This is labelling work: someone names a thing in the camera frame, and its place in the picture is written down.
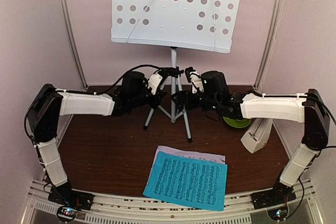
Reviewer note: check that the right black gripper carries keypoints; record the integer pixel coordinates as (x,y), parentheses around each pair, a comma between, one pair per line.
(181,95)

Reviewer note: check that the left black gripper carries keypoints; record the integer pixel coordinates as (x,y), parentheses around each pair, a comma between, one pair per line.
(159,95)

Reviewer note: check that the white perforated music stand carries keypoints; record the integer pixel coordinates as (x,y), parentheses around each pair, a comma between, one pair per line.
(193,24)

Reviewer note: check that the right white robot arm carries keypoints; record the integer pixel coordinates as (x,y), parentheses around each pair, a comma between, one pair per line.
(210,92)

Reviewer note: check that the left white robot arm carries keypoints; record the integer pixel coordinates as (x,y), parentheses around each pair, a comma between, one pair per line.
(51,103)

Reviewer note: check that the green saucer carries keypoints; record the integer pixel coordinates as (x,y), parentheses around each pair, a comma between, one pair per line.
(237,123)

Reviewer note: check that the lilac sheet music page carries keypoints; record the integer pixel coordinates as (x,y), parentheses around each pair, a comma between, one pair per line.
(220,159)

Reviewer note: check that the white metronome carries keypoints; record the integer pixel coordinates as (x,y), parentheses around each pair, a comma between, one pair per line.
(257,135)

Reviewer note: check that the blue sheet music page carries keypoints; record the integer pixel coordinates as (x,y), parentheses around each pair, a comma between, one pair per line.
(187,182)

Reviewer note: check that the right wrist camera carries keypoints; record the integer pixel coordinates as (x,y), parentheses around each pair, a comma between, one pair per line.
(194,78)

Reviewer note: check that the front aluminium rail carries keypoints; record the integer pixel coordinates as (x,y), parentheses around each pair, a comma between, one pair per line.
(239,208)

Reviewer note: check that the left aluminium frame post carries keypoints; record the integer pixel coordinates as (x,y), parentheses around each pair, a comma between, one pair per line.
(72,43)

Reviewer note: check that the aluminium frame post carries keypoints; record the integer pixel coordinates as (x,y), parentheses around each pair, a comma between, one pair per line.
(269,44)
(72,43)

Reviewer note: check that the right aluminium frame post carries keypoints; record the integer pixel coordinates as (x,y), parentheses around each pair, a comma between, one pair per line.
(269,44)

